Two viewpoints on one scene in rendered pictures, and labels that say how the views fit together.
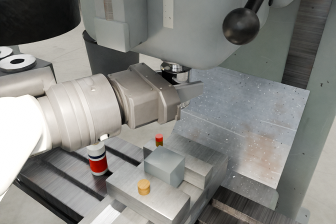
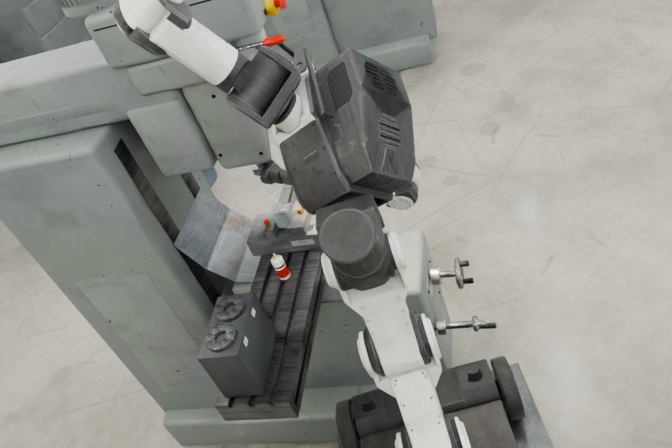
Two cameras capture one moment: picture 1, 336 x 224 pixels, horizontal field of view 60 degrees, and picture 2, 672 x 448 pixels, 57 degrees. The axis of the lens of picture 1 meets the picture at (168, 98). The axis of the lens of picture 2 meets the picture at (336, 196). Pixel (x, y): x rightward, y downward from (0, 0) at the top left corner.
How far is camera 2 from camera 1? 2.02 m
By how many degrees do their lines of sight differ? 80
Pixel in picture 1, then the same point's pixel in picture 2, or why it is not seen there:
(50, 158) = (288, 305)
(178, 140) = (253, 235)
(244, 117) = (214, 227)
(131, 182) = (299, 218)
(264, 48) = (180, 192)
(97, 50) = not seen: outside the picture
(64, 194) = (311, 275)
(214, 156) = (260, 217)
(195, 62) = not seen: hidden behind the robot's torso
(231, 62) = (180, 219)
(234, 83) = (193, 224)
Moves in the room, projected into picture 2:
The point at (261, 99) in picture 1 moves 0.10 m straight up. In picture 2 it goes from (204, 212) to (192, 192)
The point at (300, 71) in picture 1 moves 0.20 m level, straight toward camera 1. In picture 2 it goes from (193, 182) to (242, 171)
